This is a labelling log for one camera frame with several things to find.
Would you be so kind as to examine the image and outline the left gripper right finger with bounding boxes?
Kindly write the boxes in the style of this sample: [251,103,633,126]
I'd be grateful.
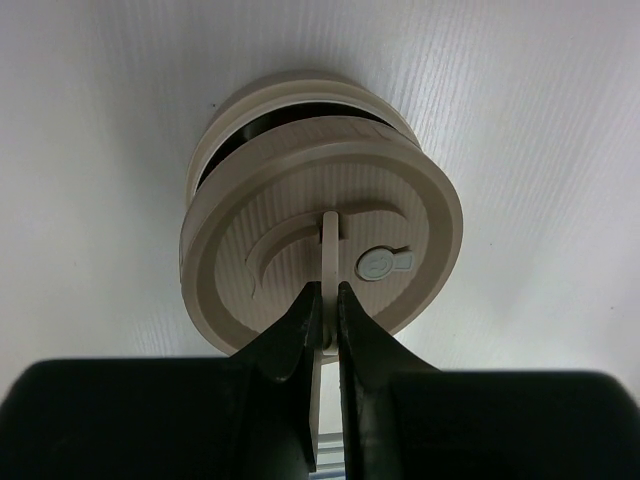
[338,283,639,479]

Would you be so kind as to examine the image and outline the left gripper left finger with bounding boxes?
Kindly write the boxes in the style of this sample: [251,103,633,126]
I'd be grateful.
[1,282,322,479]

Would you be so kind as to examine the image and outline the beige round lid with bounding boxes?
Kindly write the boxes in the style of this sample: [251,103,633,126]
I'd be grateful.
[180,116,463,354]

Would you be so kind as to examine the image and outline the beige-based steel container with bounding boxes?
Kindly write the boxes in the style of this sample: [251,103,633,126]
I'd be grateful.
[186,71,419,203]

